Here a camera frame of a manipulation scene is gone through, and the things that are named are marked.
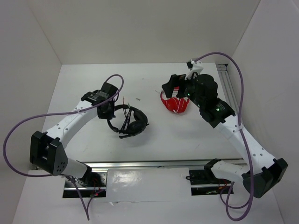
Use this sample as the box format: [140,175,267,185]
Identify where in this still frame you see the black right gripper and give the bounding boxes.
[161,70,204,107]

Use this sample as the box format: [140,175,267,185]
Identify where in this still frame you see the black headset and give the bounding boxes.
[107,104,149,139]

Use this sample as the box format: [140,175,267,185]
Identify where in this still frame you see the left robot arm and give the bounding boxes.
[29,82,119,186]

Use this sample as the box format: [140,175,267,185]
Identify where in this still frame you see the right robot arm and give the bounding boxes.
[162,73,288,198]

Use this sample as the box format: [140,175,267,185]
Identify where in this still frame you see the red headphones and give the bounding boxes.
[160,86,190,113]

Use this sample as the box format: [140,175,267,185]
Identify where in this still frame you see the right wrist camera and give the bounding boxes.
[185,59,203,80]

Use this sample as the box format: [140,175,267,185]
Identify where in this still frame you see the aluminium right side rail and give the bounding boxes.
[216,64,239,114]

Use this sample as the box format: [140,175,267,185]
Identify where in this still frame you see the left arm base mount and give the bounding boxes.
[62,171,107,198]

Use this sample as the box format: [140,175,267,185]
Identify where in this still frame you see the aluminium front table rail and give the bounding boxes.
[35,159,248,170]

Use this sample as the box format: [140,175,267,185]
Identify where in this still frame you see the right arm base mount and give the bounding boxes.
[185,169,231,196]

